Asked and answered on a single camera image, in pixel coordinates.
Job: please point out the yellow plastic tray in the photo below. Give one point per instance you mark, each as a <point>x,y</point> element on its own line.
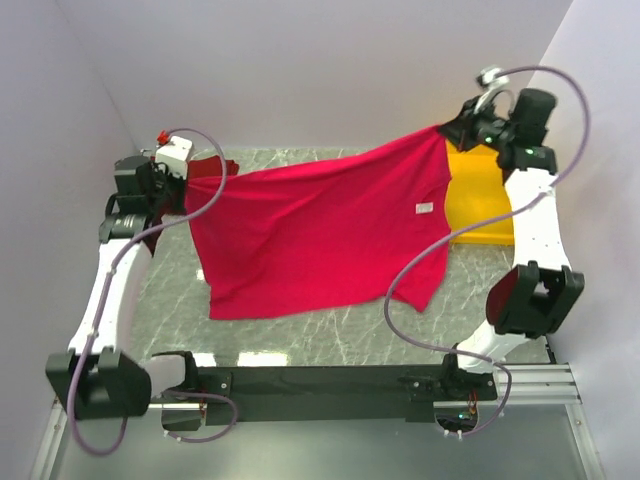
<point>476,193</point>

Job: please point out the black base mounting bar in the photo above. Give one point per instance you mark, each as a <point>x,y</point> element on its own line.
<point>309,393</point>

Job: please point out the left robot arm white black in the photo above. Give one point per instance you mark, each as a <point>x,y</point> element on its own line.
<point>96,378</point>

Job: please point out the aluminium frame rail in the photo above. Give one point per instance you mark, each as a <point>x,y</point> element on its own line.
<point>542,384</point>

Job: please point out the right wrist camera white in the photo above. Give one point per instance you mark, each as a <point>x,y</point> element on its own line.
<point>493,81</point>

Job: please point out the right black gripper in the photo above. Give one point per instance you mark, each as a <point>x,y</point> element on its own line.
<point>460,131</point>

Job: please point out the pink t shirt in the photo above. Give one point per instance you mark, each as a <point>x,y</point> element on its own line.
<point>325,234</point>

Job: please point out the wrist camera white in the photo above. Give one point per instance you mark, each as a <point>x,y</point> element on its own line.
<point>173,153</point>
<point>493,81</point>

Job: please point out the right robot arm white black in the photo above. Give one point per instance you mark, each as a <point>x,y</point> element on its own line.
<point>533,299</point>

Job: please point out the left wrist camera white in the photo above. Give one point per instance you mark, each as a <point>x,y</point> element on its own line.
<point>173,153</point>

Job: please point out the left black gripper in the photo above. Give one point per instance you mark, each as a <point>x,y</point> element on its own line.
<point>179,182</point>

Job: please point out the folded dark red t shirt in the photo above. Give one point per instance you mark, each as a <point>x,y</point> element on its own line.
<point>210,167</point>

